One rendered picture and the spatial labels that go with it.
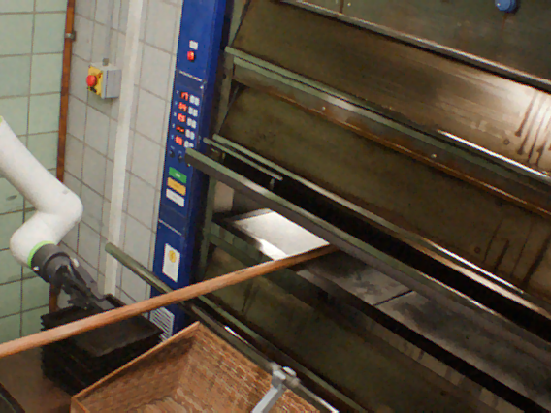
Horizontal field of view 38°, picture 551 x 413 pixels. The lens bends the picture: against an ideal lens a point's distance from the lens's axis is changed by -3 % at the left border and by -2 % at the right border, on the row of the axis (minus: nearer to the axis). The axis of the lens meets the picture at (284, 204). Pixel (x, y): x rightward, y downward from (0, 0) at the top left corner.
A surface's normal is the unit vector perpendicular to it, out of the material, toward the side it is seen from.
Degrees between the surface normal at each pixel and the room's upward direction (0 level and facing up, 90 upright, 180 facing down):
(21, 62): 90
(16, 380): 0
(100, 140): 90
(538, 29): 90
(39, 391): 0
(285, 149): 70
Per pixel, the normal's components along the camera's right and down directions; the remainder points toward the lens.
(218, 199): 0.68, 0.38
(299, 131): -0.61, -0.15
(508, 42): -0.71, 0.16
